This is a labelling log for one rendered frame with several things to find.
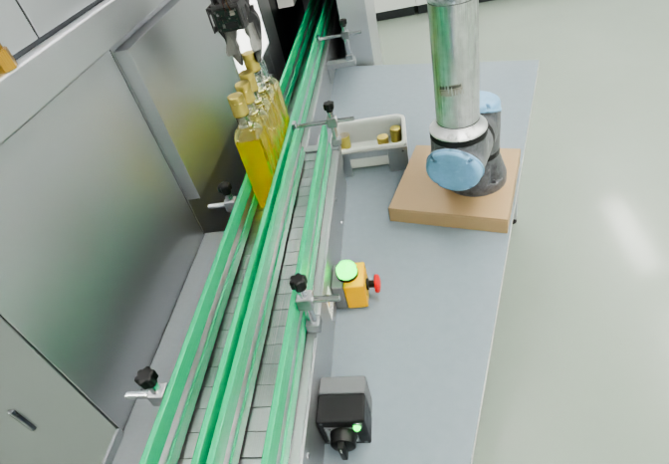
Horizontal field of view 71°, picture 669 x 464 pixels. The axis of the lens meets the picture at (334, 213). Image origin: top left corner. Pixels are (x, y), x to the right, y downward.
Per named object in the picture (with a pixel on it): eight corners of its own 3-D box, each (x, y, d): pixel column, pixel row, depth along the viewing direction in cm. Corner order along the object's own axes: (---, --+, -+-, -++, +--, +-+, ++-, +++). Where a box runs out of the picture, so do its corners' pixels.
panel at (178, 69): (263, 47, 173) (232, -57, 151) (271, 45, 172) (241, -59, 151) (188, 199, 104) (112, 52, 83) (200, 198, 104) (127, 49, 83)
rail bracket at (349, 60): (327, 79, 187) (314, 22, 173) (368, 72, 184) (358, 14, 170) (326, 84, 183) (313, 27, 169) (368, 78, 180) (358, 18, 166)
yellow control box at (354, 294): (338, 286, 107) (333, 264, 102) (371, 283, 105) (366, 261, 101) (336, 311, 102) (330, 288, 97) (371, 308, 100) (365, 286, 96)
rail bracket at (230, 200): (223, 226, 112) (202, 181, 103) (250, 223, 111) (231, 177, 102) (218, 237, 109) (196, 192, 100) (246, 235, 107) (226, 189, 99)
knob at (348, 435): (333, 440, 78) (332, 461, 76) (328, 427, 75) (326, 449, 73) (359, 439, 77) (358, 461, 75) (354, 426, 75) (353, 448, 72)
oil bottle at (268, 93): (275, 155, 131) (251, 85, 118) (294, 152, 130) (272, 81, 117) (271, 166, 127) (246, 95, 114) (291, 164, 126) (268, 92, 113)
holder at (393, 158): (323, 149, 154) (317, 128, 149) (406, 137, 149) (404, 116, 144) (317, 180, 141) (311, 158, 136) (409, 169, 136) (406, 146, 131)
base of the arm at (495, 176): (508, 160, 122) (509, 127, 116) (505, 197, 112) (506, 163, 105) (449, 160, 128) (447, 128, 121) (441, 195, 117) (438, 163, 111)
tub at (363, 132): (337, 145, 153) (333, 122, 147) (407, 136, 149) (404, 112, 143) (334, 177, 139) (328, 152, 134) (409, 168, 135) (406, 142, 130)
